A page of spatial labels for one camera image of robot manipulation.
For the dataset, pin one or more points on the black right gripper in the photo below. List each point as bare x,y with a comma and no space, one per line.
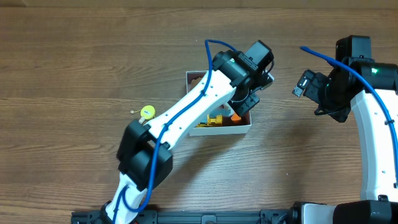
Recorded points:
329,111

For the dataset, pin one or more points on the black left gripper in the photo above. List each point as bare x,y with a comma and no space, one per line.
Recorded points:
244,103

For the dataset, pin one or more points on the white plush duck toy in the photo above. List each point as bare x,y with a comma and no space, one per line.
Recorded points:
236,119

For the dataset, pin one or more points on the yellow toy excavator truck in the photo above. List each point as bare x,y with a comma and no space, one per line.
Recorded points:
215,118

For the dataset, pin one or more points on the brown plush bear toy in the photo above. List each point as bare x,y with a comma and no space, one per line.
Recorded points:
195,82

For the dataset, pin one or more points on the yellow wooden rattle drum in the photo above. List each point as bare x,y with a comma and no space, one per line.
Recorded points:
146,113

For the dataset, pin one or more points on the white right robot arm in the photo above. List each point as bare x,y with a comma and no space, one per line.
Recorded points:
357,84

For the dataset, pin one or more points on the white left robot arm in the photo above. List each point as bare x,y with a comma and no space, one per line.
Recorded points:
144,154

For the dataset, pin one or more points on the white box pink interior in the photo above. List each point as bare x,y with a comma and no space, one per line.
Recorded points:
238,128

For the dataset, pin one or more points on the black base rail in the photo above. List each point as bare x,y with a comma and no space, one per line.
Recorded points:
261,217

